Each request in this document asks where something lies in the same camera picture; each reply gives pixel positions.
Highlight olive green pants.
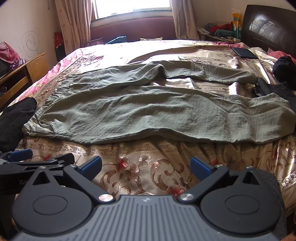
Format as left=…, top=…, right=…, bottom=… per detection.
left=23, top=61, right=295, bottom=145

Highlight black garment at left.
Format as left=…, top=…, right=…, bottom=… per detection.
left=0, top=97, right=37, bottom=153

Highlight floral satin bedspread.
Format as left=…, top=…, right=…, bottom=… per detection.
left=14, top=40, right=295, bottom=213

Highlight wooden side cabinet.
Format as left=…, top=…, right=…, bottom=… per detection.
left=0, top=52, right=49, bottom=111

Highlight pink bag on cabinet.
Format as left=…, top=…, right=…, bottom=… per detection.
left=0, top=42, right=20, bottom=64

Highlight red bag by curtain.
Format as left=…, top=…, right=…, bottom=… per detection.
left=54, top=32, right=66, bottom=62

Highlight folded black knit garment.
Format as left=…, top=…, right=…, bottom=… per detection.
left=251, top=78, right=296, bottom=112

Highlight black smartphone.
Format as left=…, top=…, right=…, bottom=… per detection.
left=231, top=47, right=258, bottom=59

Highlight black garment near headboard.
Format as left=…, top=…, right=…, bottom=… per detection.
left=273, top=56, right=295, bottom=84

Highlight blue object behind bed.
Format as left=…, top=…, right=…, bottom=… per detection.
left=107, top=36, right=127, bottom=44

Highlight pink cloth near headboard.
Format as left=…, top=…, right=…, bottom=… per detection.
left=267, top=48, right=296, bottom=64

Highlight left beige curtain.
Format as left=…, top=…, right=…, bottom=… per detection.
left=55, top=0, right=93, bottom=55

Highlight beige curtain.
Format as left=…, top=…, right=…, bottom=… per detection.
left=55, top=0, right=93, bottom=55
left=171, top=0, right=200, bottom=40

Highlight cluttered nightstand pile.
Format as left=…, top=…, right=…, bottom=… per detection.
left=197, top=22, right=241, bottom=43

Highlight right beige curtain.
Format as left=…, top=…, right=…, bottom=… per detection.
left=171, top=0, right=200, bottom=40

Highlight window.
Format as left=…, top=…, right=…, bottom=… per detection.
left=93, top=0, right=171, bottom=19

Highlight dark wooden headboard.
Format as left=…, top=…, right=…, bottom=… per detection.
left=241, top=4, right=296, bottom=57

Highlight yellow flower package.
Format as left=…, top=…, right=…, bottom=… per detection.
left=232, top=9, right=243, bottom=39

